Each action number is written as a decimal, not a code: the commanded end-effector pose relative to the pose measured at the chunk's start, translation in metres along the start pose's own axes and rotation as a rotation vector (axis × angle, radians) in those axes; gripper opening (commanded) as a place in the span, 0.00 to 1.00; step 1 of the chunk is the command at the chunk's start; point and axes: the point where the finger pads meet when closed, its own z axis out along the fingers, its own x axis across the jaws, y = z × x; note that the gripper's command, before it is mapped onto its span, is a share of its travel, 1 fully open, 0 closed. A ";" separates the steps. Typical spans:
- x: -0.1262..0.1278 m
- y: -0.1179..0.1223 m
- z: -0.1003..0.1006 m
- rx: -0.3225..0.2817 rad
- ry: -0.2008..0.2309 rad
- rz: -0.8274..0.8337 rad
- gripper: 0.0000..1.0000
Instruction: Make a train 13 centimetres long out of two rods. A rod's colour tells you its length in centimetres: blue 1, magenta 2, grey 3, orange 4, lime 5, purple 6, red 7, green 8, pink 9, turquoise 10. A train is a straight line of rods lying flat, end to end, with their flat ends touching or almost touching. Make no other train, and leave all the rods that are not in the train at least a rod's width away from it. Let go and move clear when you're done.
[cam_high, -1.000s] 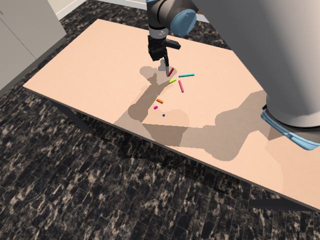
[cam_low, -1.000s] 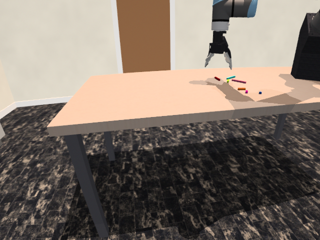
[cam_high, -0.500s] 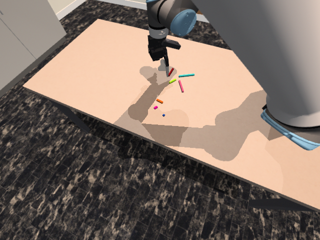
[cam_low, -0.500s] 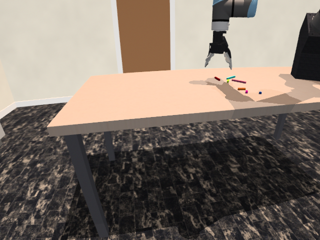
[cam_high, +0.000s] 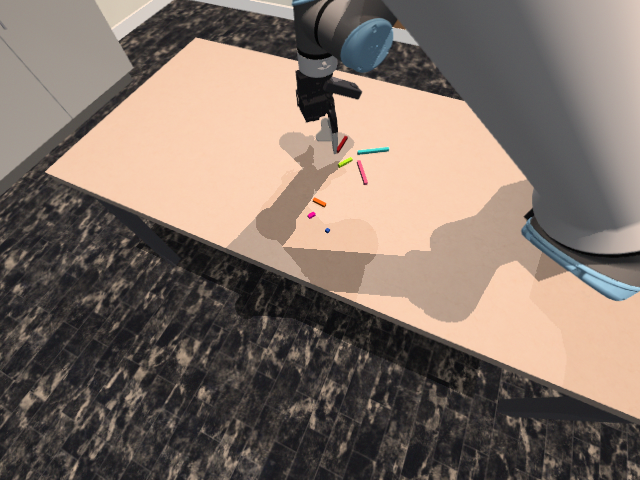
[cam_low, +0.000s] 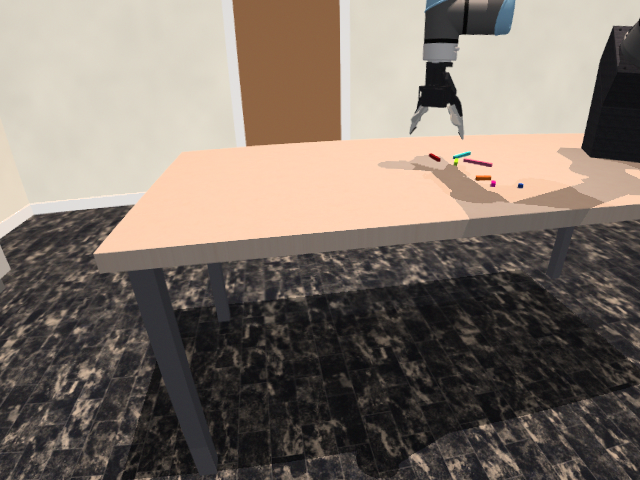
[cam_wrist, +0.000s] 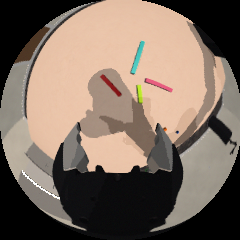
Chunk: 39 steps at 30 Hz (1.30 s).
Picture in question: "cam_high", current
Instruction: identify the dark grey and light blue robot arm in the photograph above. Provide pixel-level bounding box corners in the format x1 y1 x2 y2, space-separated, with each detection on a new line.
292 0 640 301

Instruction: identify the turquoise rod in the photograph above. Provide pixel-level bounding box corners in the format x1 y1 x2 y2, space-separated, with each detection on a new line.
357 147 389 155

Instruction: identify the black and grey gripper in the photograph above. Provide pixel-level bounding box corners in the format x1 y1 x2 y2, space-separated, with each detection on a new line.
295 70 338 154

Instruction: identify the red rod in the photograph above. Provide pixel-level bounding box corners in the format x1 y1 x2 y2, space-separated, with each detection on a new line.
337 136 348 153

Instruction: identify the lime green rod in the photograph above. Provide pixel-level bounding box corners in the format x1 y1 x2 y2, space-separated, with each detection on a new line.
338 157 353 168

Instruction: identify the pink rod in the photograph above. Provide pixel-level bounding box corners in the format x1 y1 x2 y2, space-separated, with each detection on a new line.
357 160 368 185

